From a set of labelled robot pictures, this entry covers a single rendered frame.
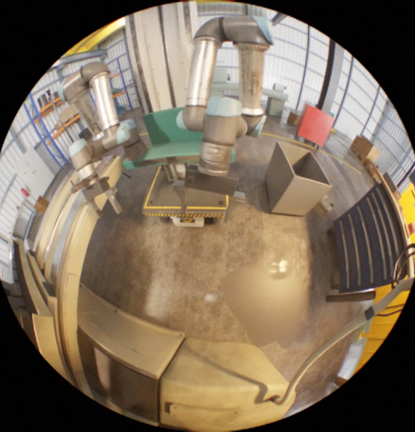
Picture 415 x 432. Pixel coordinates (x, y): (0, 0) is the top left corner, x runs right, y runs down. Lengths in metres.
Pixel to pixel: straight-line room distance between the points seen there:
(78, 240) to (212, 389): 0.96
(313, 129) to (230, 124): 3.17
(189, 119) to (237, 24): 0.38
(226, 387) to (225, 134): 0.90
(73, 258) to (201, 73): 0.95
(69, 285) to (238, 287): 1.16
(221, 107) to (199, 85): 0.18
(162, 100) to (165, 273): 1.26
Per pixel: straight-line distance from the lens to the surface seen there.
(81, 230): 0.81
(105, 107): 0.60
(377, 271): 1.34
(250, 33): 0.50
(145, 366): 0.81
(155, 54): 0.87
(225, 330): 1.18
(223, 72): 4.74
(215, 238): 1.14
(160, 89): 0.85
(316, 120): 3.36
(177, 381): 0.75
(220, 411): 0.89
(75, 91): 0.74
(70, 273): 0.84
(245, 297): 1.12
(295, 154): 1.52
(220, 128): 0.27
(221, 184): 0.31
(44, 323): 0.68
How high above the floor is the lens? 1.08
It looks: 61 degrees down
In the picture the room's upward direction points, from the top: 5 degrees counter-clockwise
